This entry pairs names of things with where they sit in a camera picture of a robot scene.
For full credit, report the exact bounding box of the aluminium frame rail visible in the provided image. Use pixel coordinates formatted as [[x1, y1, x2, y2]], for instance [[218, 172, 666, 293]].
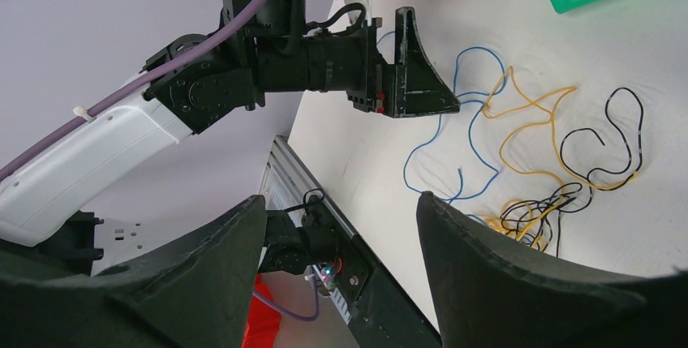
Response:
[[259, 135, 325, 209]]

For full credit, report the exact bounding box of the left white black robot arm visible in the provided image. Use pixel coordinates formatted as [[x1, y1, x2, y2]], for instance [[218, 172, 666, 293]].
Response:
[[1, 0, 461, 250]]

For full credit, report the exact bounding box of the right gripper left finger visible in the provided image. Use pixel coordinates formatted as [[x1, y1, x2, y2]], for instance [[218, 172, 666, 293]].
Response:
[[1, 195, 267, 347]]

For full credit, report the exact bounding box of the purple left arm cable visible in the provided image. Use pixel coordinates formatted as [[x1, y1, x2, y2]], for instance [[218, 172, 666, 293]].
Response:
[[0, 0, 299, 183]]

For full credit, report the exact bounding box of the left circuit board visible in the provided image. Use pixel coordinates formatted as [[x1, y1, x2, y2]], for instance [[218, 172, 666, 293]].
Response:
[[315, 257, 343, 297]]

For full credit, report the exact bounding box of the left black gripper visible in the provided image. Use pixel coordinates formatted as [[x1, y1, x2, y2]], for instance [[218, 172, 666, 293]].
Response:
[[254, 6, 461, 118]]

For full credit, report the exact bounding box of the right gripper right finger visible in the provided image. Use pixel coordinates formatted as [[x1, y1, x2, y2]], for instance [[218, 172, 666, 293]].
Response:
[[416, 191, 687, 347]]

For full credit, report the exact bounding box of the blue yellow wire bundle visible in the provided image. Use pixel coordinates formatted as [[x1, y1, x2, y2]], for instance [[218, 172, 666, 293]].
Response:
[[376, 31, 645, 258]]

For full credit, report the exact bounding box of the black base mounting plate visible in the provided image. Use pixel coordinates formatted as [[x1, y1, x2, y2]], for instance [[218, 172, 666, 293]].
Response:
[[257, 189, 445, 348]]

